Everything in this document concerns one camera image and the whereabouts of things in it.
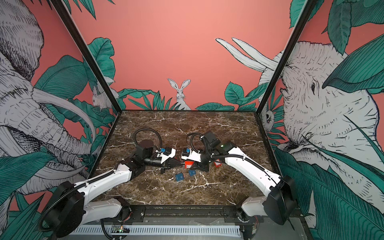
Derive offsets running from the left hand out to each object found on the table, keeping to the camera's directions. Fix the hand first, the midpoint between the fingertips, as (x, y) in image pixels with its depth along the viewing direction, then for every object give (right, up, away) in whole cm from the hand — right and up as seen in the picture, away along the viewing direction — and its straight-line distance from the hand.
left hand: (181, 163), depth 71 cm
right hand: (+4, -1, +2) cm, 5 cm away
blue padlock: (-3, -12, +14) cm, 19 cm away
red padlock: (+4, 0, -3) cm, 4 cm away
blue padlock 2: (+5, -10, +16) cm, 20 cm away
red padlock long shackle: (+20, -5, +19) cm, 28 cm away
